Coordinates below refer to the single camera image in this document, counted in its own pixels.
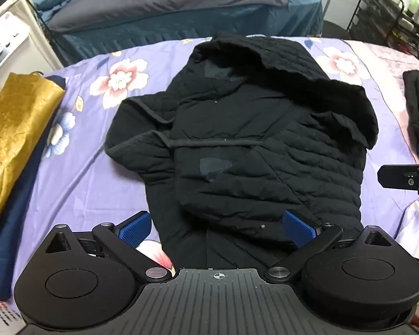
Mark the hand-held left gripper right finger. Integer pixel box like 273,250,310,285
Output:
265,209,390,282

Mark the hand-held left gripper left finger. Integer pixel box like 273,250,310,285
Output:
45,211,173,283

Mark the black quilted hooded jacket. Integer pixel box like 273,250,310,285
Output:
105,32,379,269

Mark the purple floral bed sheet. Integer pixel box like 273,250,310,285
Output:
0,36,419,287

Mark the navy blue cloth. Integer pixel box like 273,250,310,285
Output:
0,76,70,301

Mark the gold crinkled cloth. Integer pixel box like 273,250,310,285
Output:
0,73,66,248

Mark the printed colour sheet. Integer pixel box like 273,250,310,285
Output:
0,296,26,335

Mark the bed with blue grey sheets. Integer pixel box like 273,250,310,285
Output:
31,0,323,67

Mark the white appliance with knobs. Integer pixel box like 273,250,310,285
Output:
0,0,65,99

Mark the black wire rack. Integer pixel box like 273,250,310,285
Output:
347,0,419,68

